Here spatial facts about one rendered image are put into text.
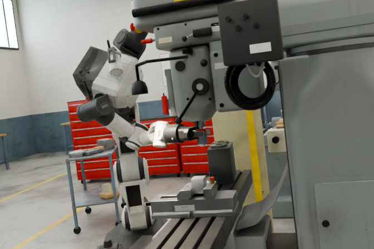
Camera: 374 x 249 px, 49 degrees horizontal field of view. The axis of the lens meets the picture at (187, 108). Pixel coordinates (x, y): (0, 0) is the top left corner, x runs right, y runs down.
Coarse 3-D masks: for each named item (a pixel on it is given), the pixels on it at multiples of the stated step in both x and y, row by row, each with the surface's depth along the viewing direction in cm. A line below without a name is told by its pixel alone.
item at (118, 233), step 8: (144, 200) 276; (120, 224) 286; (160, 224) 276; (112, 232) 271; (120, 232) 269; (128, 232) 267; (136, 232) 265; (144, 232) 263; (152, 232) 262; (104, 240) 235; (112, 240) 256; (120, 240) 255; (128, 240) 253; (136, 240) 251; (104, 248) 232; (112, 248) 231; (120, 248) 235; (128, 248) 234
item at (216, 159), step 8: (216, 144) 220; (224, 144) 217; (232, 144) 229; (208, 152) 213; (216, 152) 212; (224, 152) 212; (232, 152) 224; (208, 160) 214; (216, 160) 213; (224, 160) 212; (232, 160) 219; (216, 168) 213; (224, 168) 212; (232, 168) 214; (216, 176) 213; (224, 176) 213; (232, 176) 212; (216, 184) 214
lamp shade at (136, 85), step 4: (132, 84) 179; (136, 84) 177; (140, 84) 177; (144, 84) 178; (132, 88) 178; (136, 88) 177; (140, 88) 177; (144, 88) 178; (132, 92) 178; (136, 92) 177; (140, 92) 177; (144, 92) 178
